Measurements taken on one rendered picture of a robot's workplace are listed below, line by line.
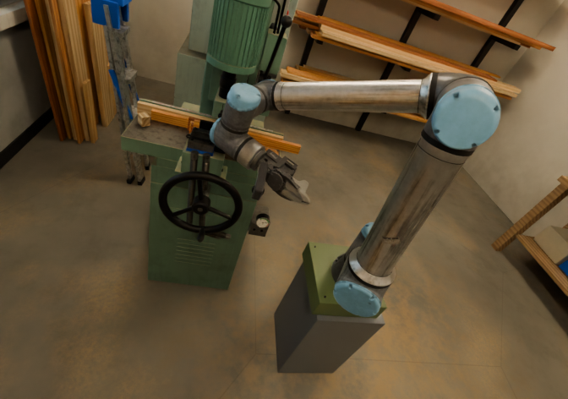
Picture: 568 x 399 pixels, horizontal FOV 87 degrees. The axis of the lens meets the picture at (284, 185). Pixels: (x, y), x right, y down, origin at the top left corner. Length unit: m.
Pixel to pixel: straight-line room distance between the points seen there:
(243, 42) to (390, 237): 0.75
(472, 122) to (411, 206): 0.24
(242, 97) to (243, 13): 0.30
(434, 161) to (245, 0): 0.70
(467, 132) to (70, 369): 1.66
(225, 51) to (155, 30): 2.65
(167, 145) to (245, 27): 0.49
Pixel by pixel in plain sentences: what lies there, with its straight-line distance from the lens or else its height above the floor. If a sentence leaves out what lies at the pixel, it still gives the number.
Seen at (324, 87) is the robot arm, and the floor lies 1.31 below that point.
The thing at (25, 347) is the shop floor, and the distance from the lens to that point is 1.80.
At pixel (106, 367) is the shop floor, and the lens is 1.69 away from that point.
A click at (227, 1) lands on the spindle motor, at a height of 1.40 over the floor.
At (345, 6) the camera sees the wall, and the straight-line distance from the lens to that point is 3.65.
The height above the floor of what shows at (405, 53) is 1.11.
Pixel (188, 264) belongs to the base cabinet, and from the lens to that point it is 1.68.
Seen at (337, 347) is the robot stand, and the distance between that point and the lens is 1.53.
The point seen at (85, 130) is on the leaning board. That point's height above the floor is 0.10.
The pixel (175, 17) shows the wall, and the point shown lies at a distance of 3.63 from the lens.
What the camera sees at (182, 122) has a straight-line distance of 1.31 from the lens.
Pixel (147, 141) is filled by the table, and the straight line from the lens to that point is 1.21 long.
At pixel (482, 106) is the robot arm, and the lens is 0.69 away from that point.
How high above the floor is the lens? 1.58
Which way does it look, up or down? 37 degrees down
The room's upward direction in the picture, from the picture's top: 21 degrees clockwise
